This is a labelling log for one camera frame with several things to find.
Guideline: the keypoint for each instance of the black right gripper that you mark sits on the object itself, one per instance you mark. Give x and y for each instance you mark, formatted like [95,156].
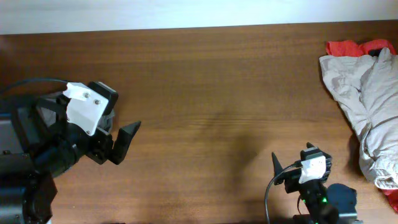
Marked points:
[292,177]

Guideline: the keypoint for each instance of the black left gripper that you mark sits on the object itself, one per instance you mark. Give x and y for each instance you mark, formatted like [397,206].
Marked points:
[101,145]

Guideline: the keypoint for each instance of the grey cotton shorts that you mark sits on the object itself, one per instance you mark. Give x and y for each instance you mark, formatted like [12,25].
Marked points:
[105,123]

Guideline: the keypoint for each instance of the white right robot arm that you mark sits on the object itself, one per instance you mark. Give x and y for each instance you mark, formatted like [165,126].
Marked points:
[335,204]

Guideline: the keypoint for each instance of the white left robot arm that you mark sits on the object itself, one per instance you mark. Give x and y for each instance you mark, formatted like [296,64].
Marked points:
[38,144]

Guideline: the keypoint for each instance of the beige cloth garment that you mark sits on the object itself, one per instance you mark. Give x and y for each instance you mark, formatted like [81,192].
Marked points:
[365,88]

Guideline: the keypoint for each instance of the red cloth garment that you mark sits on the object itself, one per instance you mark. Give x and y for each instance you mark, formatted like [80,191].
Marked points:
[350,48]

